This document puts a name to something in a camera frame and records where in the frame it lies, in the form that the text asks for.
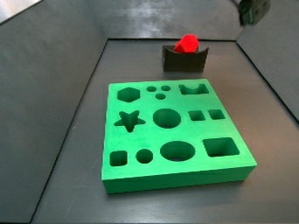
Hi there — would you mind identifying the red hexagonal prism block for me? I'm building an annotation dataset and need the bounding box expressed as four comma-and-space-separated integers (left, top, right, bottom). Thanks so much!
174, 34, 201, 53

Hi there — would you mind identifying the green foam shape-sorter board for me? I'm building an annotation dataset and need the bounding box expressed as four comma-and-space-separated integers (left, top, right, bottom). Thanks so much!
102, 79, 258, 193

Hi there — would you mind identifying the black curved cradle stand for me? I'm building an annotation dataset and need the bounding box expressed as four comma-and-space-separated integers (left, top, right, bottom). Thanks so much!
163, 45, 210, 73

